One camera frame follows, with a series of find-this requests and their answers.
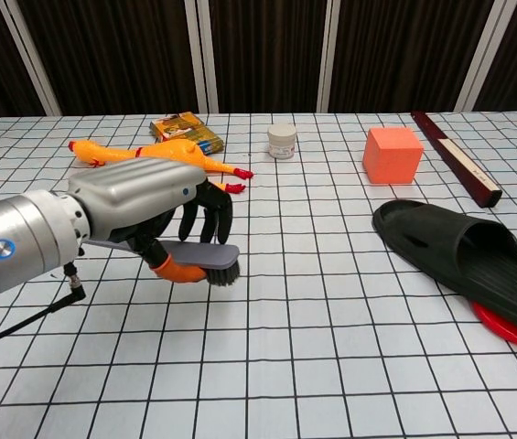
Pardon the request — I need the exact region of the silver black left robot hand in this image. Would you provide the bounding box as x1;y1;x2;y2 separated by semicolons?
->
66;157;235;284

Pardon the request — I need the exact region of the black rubber slipper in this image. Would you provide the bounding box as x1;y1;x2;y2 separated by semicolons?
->
372;198;517;342

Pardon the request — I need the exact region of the yellow rubber chicken toy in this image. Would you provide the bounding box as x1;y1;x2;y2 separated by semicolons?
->
68;138;254;194

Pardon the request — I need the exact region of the yellow green card box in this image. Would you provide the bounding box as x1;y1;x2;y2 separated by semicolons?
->
149;111;225;155

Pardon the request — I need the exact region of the small white jar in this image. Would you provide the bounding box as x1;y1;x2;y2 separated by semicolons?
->
266;123;298;161

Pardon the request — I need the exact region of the white black checkered tablecloth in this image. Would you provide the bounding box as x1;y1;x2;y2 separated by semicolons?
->
0;112;517;439

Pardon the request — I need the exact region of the orange foam cube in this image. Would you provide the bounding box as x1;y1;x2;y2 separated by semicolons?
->
361;126;425;186

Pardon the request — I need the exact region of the dark red folded fan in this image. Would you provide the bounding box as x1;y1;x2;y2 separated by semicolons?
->
410;110;503;209

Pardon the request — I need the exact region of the red disc with hole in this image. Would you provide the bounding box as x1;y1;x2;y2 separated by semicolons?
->
471;299;517;351

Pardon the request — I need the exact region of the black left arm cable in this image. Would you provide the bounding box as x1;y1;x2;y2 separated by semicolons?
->
0;261;88;353

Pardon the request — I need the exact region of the dark folding screen white frame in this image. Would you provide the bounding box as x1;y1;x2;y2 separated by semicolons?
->
0;0;517;125

